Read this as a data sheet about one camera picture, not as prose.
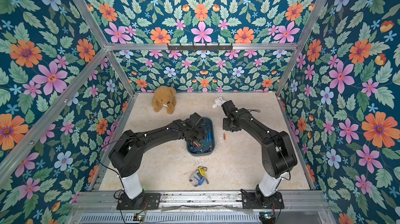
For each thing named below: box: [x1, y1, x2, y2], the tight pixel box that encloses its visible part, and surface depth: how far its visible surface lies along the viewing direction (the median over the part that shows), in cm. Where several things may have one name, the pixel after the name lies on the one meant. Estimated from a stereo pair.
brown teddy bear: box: [151, 85, 177, 115], surface depth 98 cm
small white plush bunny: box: [212, 96, 227, 109], surface depth 113 cm
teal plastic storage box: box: [186, 117, 216, 157], surface depth 93 cm
